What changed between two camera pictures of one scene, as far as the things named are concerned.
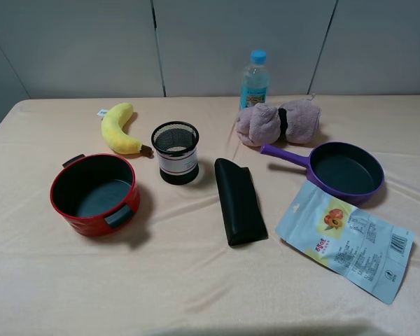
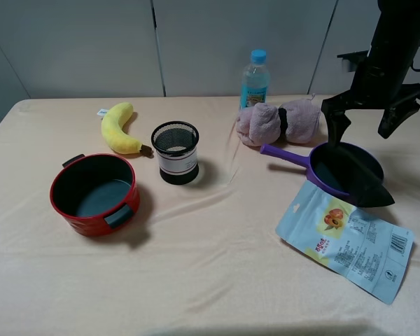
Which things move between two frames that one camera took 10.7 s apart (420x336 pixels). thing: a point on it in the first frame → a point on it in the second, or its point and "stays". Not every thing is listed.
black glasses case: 242,208 → 364,184
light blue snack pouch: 367,250 stays
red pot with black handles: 95,194 stays
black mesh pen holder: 176,143 stays
